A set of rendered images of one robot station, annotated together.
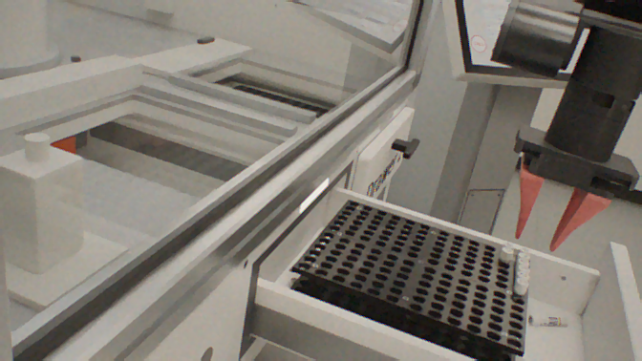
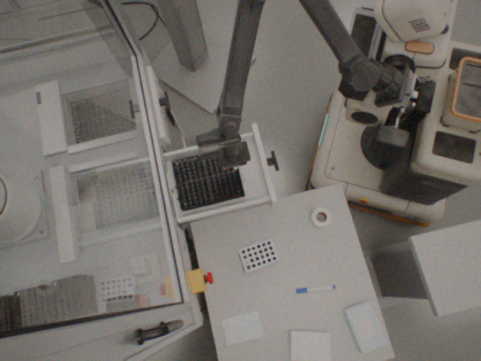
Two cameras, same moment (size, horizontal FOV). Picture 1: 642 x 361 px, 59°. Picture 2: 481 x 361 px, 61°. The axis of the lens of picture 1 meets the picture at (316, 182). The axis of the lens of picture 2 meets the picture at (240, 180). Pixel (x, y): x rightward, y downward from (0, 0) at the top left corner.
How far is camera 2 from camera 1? 1.06 m
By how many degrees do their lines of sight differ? 51
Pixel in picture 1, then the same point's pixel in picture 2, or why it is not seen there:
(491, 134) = not seen: outside the picture
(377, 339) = (212, 213)
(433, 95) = not seen: outside the picture
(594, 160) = (238, 160)
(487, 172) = not seen: outside the picture
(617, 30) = (229, 146)
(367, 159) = (163, 137)
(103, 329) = (184, 283)
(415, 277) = (209, 186)
